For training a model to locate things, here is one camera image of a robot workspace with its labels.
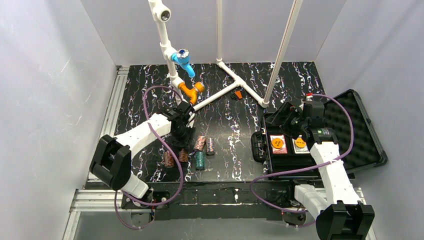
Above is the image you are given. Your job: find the white pvc pipe frame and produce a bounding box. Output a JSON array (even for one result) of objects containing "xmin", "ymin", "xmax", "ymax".
[{"xmin": 147, "ymin": 0, "xmax": 304, "ymax": 114}]

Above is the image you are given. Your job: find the red black chip stack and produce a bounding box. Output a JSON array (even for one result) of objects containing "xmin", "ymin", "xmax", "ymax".
[
  {"xmin": 163, "ymin": 151, "xmax": 175, "ymax": 169},
  {"xmin": 178, "ymin": 148, "xmax": 189, "ymax": 163}
]

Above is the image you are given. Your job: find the yellow big blind button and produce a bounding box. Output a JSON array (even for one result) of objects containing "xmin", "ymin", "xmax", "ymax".
[{"xmin": 271, "ymin": 137, "xmax": 285, "ymax": 150}]

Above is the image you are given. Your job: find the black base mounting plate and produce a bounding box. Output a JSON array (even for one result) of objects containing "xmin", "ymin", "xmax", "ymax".
[{"xmin": 141, "ymin": 181, "xmax": 311, "ymax": 225}]

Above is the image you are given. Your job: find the red card deck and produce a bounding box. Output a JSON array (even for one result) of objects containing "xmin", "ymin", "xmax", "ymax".
[{"xmin": 270, "ymin": 135, "xmax": 288, "ymax": 155}]

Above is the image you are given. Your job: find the blue plastic faucet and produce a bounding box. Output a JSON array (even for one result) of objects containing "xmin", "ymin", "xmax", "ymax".
[{"xmin": 170, "ymin": 48, "xmax": 196, "ymax": 78}]

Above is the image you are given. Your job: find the black poker carrying case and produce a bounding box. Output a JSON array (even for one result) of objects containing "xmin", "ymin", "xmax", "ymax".
[{"xmin": 251, "ymin": 89, "xmax": 388, "ymax": 174}]

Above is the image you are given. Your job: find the small orange black clip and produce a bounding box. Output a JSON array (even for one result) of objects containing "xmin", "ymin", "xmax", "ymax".
[{"xmin": 230, "ymin": 90, "xmax": 244, "ymax": 100}]

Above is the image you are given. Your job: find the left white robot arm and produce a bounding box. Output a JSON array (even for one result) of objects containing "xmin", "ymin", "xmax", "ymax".
[{"xmin": 89, "ymin": 101, "xmax": 195, "ymax": 200}]

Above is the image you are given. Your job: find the white card deck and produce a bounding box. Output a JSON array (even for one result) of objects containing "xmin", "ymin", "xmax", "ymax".
[{"xmin": 292, "ymin": 139, "xmax": 310, "ymax": 154}]

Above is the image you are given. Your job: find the orange white chip stack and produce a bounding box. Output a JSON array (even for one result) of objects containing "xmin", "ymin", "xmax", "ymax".
[{"xmin": 193, "ymin": 135, "xmax": 207, "ymax": 152}]

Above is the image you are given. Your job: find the orange plastic faucet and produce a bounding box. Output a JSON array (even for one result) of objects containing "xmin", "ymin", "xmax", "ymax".
[{"xmin": 178, "ymin": 82, "xmax": 205, "ymax": 105}]

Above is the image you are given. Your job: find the green blue chip stack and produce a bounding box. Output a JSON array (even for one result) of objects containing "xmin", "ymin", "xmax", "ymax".
[{"xmin": 195, "ymin": 151, "xmax": 206, "ymax": 171}]

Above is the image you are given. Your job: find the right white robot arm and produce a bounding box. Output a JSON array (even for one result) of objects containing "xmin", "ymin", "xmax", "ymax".
[{"xmin": 264, "ymin": 100, "xmax": 375, "ymax": 240}]

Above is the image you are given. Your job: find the yellow dealer button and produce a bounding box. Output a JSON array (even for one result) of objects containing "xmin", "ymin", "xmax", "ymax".
[{"xmin": 294, "ymin": 137, "xmax": 307, "ymax": 149}]

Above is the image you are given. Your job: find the aluminium frame rail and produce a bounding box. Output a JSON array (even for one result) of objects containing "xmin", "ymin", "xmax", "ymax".
[{"xmin": 62, "ymin": 66, "xmax": 130, "ymax": 240}]

